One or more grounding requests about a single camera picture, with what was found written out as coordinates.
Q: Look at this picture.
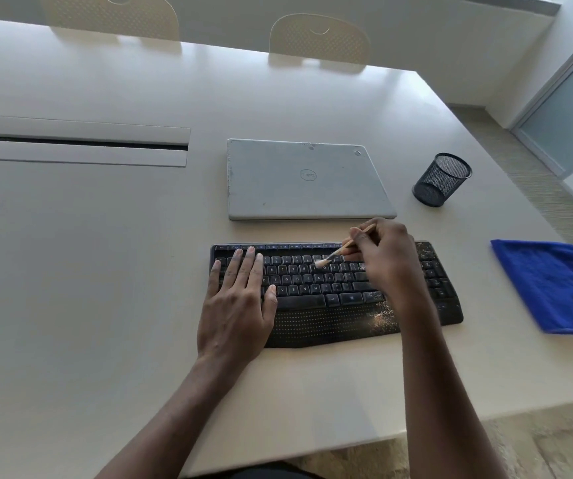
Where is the person's right hand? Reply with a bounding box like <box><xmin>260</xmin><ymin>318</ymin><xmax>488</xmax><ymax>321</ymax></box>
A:
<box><xmin>349</xmin><ymin>217</ymin><xmax>439</xmax><ymax>335</ymax></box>

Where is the person's left hand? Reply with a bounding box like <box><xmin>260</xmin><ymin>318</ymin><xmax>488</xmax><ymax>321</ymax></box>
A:
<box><xmin>196</xmin><ymin>246</ymin><xmax>279</xmax><ymax>373</ymax></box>

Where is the small wooden brush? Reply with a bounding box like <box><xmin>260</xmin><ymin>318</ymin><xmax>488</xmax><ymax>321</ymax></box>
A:
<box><xmin>314</xmin><ymin>224</ymin><xmax>376</xmax><ymax>269</ymax></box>

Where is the black keyboard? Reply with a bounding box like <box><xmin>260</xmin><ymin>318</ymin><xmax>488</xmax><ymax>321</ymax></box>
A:
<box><xmin>209</xmin><ymin>240</ymin><xmax>465</xmax><ymax>349</ymax></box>

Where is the blue microfibre cloth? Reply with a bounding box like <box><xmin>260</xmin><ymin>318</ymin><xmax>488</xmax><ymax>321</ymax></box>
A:
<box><xmin>490</xmin><ymin>238</ymin><xmax>573</xmax><ymax>335</ymax></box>

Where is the person's right forearm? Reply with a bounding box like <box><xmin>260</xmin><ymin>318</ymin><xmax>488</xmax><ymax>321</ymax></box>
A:
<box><xmin>398</xmin><ymin>309</ymin><xmax>509</xmax><ymax>479</ymax></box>

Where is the person's left forearm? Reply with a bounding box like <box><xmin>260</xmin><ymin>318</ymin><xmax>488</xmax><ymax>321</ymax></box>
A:
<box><xmin>94</xmin><ymin>356</ymin><xmax>253</xmax><ymax>479</ymax></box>

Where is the person's black clothing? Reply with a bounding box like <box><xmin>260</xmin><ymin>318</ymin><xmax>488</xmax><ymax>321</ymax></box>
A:
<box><xmin>181</xmin><ymin>461</ymin><xmax>325</xmax><ymax>479</ymax></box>

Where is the black mesh pen holder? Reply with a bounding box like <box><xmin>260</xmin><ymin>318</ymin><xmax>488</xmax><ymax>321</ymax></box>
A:
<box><xmin>411</xmin><ymin>152</ymin><xmax>473</xmax><ymax>208</ymax></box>

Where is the silver laptop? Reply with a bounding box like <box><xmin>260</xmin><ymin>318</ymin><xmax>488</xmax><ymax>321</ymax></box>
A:
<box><xmin>226</xmin><ymin>138</ymin><xmax>398</xmax><ymax>222</ymax></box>

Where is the frosted glass door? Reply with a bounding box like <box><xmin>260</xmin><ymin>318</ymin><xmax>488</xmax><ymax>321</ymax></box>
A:
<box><xmin>511</xmin><ymin>24</ymin><xmax>573</xmax><ymax>178</ymax></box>

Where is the cream perforated chair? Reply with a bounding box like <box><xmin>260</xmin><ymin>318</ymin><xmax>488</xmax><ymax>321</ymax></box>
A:
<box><xmin>268</xmin><ymin>13</ymin><xmax>372</xmax><ymax>65</ymax></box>
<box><xmin>39</xmin><ymin>0</ymin><xmax>181</xmax><ymax>41</ymax></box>

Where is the grey desk cable slot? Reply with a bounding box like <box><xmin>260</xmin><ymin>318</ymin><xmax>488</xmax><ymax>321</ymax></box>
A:
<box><xmin>0</xmin><ymin>114</ymin><xmax>191</xmax><ymax>168</ymax></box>

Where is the grey window frame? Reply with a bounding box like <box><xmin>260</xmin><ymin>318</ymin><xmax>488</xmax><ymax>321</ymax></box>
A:
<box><xmin>431</xmin><ymin>0</ymin><xmax>564</xmax><ymax>17</ymax></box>

